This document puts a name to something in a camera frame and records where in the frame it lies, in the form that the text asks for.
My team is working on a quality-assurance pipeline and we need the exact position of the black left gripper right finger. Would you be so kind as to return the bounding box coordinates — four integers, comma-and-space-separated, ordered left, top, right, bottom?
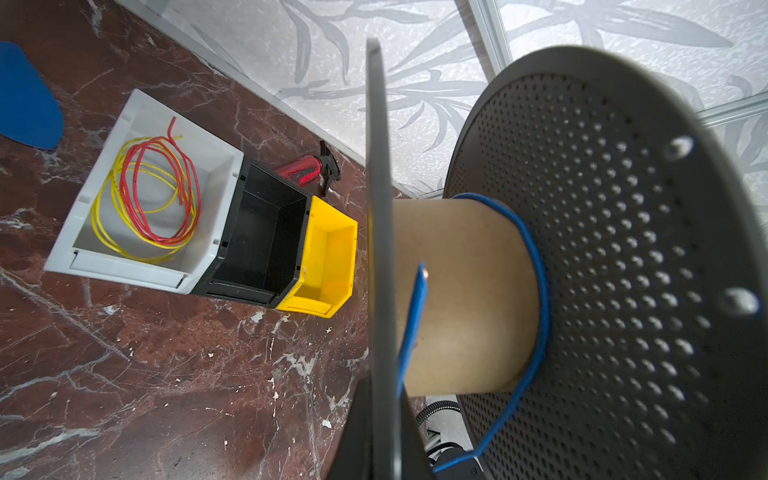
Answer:
400, 392, 435, 480

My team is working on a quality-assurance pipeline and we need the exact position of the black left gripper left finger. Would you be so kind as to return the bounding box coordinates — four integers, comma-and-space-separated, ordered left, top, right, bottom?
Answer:
326, 377, 373, 480

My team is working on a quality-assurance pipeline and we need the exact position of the blue cable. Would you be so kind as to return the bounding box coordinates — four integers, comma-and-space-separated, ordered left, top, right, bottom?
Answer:
395, 191, 552, 475

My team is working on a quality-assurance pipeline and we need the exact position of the grey perforated cable spool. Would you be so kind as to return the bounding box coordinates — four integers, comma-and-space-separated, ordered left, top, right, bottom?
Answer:
363, 38, 767, 479

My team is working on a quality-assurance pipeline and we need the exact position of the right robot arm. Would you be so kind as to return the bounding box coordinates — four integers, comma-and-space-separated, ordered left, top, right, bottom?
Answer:
415, 396, 472, 468

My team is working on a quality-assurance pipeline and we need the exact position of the yellow plastic bin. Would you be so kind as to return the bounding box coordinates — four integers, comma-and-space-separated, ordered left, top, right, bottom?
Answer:
277, 196, 358, 319

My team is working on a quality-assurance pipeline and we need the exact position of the black plastic bin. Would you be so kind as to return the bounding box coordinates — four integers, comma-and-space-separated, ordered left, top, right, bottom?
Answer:
192, 158, 311, 309

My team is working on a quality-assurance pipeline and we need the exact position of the white plastic bin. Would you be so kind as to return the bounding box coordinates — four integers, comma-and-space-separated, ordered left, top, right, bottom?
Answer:
44, 89, 244, 294

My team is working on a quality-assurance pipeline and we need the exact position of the yellow cable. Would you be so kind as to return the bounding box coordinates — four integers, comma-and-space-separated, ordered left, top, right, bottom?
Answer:
89, 134, 200, 264

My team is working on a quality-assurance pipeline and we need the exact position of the aluminium frame profile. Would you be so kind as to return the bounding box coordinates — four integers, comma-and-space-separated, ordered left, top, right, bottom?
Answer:
471, 1, 767, 126

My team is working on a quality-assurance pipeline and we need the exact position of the blue brush wooden handle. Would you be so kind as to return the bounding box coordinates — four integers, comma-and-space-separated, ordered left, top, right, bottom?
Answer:
1, 41, 63, 150

